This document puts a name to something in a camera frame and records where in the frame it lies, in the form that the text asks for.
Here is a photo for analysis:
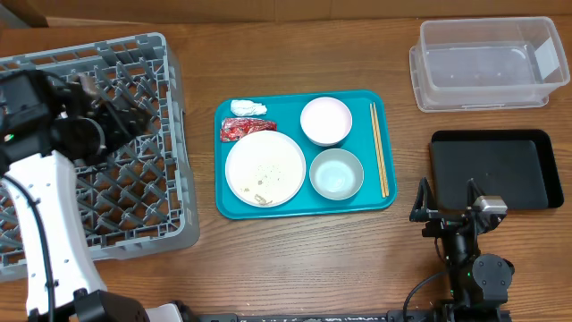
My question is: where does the red snack wrapper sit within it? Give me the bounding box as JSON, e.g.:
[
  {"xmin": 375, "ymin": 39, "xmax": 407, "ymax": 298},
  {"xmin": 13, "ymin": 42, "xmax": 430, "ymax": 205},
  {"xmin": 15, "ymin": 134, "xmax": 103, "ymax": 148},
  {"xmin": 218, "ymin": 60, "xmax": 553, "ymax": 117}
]
[{"xmin": 220, "ymin": 117, "xmax": 277, "ymax": 142}]

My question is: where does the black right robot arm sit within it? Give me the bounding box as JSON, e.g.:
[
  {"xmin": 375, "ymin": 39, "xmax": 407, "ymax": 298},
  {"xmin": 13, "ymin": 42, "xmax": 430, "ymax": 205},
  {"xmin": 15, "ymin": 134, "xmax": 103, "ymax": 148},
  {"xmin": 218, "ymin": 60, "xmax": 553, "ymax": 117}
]
[{"xmin": 402, "ymin": 178, "xmax": 515, "ymax": 322}]

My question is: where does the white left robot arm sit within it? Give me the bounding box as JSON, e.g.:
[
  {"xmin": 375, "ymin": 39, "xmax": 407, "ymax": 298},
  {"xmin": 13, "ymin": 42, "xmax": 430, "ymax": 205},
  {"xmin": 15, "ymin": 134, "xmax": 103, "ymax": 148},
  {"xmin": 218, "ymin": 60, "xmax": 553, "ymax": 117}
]
[{"xmin": 1, "ymin": 70, "xmax": 195, "ymax": 321}]

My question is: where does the black plastic tray bin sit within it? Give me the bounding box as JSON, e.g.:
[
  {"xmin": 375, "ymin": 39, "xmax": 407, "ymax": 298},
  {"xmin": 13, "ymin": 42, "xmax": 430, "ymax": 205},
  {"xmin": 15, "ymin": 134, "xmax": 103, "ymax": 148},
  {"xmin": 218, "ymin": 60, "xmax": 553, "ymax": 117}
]
[{"xmin": 430, "ymin": 129, "xmax": 565, "ymax": 210}]

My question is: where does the crumpled white napkin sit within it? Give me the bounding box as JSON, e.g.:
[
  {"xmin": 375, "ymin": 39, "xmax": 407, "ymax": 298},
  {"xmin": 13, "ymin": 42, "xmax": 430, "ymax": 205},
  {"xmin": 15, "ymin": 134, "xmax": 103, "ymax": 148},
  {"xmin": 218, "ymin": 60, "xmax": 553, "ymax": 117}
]
[{"xmin": 231, "ymin": 99, "xmax": 267, "ymax": 117}]

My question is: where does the left wooden chopstick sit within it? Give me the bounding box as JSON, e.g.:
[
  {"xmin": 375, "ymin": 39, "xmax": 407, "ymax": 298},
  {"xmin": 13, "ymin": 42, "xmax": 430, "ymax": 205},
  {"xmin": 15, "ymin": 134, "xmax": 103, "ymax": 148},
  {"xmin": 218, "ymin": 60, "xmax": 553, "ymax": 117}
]
[{"xmin": 370, "ymin": 102, "xmax": 387, "ymax": 199}]

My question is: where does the right wooden chopstick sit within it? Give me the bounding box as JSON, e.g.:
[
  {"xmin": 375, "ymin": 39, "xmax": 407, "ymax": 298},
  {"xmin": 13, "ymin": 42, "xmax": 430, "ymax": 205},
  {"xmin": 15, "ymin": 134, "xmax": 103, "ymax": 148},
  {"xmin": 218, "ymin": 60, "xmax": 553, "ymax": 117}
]
[{"xmin": 371, "ymin": 102, "xmax": 390, "ymax": 198}]

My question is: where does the clear plastic bin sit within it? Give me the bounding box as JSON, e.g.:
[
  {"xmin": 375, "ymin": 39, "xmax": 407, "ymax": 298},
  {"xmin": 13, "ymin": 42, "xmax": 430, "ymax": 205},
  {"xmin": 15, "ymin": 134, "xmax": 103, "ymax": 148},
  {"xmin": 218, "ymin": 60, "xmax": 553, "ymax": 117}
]
[{"xmin": 409, "ymin": 17, "xmax": 571, "ymax": 113}]

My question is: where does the large white dirty plate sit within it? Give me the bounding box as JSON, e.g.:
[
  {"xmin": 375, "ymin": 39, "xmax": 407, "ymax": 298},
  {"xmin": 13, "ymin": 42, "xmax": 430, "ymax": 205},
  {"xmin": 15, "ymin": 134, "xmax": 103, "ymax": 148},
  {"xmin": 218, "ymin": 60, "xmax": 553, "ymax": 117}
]
[{"xmin": 224, "ymin": 131, "xmax": 307, "ymax": 208}]

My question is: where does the teal plastic serving tray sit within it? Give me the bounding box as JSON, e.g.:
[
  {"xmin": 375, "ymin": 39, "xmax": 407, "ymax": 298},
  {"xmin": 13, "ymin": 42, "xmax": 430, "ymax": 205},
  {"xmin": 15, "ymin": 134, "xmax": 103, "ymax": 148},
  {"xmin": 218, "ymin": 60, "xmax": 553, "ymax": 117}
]
[{"xmin": 214, "ymin": 89, "xmax": 398, "ymax": 220}]

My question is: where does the wooden chopstick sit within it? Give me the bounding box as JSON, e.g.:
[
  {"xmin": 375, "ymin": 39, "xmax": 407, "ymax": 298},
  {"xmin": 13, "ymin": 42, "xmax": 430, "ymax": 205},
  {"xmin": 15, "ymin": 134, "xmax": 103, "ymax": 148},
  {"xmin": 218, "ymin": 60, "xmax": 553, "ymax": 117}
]
[
  {"xmin": 371, "ymin": 102, "xmax": 390, "ymax": 198},
  {"xmin": 370, "ymin": 102, "xmax": 387, "ymax": 199}
]

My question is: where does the white pink bowl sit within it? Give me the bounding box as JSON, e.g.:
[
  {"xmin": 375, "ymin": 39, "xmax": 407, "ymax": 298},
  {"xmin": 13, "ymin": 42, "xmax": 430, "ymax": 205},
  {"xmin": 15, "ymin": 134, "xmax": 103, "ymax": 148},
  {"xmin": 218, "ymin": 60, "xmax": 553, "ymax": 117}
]
[{"xmin": 300, "ymin": 97, "xmax": 353, "ymax": 147}]

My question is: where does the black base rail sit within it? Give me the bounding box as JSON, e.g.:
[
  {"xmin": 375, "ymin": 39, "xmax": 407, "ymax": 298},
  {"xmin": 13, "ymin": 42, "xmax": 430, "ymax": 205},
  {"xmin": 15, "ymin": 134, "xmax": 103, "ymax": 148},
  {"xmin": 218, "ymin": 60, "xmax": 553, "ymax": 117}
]
[{"xmin": 198, "ymin": 309, "xmax": 512, "ymax": 322}]

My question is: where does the grey plastic dish rack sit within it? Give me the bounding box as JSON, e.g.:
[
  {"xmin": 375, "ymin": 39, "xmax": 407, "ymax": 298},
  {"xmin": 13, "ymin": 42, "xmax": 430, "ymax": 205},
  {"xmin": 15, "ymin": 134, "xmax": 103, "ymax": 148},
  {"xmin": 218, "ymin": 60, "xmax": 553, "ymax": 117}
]
[{"xmin": 1, "ymin": 32, "xmax": 199, "ymax": 260}]

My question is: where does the grey bowl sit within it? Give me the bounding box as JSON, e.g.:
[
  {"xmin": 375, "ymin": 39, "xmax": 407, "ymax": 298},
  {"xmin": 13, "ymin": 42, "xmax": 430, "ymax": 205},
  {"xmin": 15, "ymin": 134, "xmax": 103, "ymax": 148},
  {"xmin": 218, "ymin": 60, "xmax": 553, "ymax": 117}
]
[{"xmin": 309, "ymin": 148, "xmax": 365, "ymax": 201}]

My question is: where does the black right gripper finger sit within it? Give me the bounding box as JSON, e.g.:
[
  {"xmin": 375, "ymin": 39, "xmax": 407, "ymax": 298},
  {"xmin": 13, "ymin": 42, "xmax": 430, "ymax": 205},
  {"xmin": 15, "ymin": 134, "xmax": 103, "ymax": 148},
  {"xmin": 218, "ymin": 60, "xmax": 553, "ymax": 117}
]
[
  {"xmin": 467, "ymin": 178, "xmax": 484, "ymax": 208},
  {"xmin": 411, "ymin": 177, "xmax": 436, "ymax": 214}
]

